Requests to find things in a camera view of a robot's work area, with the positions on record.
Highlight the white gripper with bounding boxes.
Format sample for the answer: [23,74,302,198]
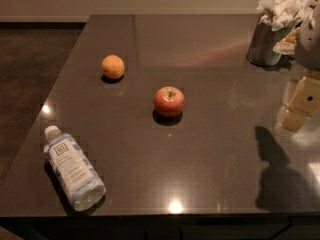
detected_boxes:
[279,4,320,132]

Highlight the red apple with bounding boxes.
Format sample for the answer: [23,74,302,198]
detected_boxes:
[154,86,185,118]

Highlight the blue plastic water bottle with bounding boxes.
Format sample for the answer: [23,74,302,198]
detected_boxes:
[44,126,106,212]

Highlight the metal cup container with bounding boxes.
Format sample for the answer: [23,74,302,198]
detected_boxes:
[246,23,293,67]

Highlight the crumpled white paper napkins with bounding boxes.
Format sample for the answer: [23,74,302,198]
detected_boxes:
[257,0,317,31]

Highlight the orange fruit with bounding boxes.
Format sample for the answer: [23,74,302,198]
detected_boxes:
[101,55,125,79]

